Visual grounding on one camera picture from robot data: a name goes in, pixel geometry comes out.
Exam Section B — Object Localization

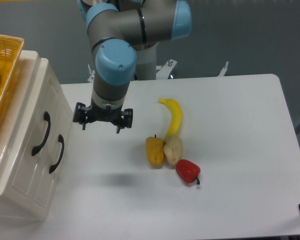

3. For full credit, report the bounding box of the yellow toy bell pepper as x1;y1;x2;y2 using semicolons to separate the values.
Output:
145;135;165;168

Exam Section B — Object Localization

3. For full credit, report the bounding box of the white right clamp bracket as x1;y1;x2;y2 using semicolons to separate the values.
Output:
218;61;229;77

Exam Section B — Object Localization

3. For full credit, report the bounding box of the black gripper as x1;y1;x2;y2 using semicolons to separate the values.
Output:
73;102;133;134

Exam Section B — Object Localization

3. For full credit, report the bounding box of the cream toy garlic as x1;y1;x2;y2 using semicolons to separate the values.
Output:
164;136;183;166

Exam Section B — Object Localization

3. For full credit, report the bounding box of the white drawer cabinet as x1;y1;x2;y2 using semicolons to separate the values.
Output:
0;50;73;221

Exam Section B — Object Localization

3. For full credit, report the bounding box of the red toy bell pepper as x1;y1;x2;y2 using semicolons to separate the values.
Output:
175;159;201;185

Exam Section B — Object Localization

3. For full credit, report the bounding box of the yellow woven basket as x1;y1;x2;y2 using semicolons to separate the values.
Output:
0;34;24;119

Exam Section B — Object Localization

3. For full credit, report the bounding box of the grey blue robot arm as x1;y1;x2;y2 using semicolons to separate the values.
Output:
73;0;192;130

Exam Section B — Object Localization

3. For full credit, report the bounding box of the black bottom drawer handle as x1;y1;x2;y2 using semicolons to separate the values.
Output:
49;133;65;175

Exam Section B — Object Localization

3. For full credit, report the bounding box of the black top drawer handle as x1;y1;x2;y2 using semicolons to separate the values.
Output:
32;111;51;156

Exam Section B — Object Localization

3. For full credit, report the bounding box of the black drawer handle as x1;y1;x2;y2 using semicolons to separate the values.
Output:
32;111;51;156
49;133;65;175

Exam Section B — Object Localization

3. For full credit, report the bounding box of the yellow toy banana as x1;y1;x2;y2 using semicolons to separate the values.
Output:
158;98;183;140

